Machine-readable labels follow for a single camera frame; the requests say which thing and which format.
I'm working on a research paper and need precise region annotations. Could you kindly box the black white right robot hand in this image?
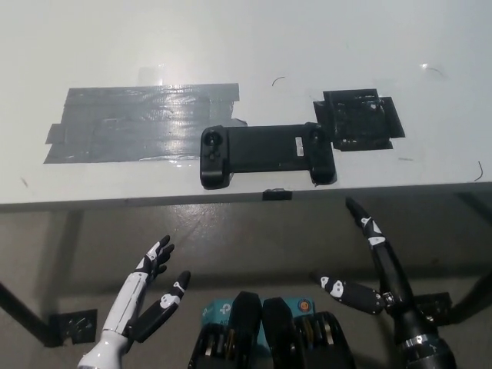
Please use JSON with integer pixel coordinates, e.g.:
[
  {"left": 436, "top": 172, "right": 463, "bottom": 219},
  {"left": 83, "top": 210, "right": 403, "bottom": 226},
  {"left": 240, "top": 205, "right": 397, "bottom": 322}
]
[{"left": 309, "top": 197, "right": 440, "bottom": 344}]

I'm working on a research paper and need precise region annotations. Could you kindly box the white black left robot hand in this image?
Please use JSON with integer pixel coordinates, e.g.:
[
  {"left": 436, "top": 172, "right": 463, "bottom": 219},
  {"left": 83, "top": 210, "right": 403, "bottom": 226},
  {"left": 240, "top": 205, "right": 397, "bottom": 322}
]
[{"left": 76, "top": 234, "right": 192, "bottom": 369}]

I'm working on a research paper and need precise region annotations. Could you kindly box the black desk leg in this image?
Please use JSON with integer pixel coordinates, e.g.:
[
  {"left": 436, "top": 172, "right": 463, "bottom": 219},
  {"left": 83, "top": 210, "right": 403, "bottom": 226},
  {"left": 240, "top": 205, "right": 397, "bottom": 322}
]
[
  {"left": 0, "top": 280, "right": 53, "bottom": 349},
  {"left": 451, "top": 268, "right": 492, "bottom": 324}
]

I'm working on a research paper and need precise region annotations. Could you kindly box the black game controller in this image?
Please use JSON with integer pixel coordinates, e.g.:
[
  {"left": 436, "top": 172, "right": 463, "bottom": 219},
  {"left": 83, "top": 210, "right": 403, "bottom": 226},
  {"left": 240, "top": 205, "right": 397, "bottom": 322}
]
[{"left": 198, "top": 121, "right": 336, "bottom": 190}]

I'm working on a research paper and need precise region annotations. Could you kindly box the grey duct tape patch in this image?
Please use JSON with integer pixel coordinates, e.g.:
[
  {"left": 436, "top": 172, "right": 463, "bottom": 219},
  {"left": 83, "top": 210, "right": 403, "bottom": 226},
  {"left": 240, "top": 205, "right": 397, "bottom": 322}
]
[{"left": 42, "top": 82, "right": 249, "bottom": 165}]

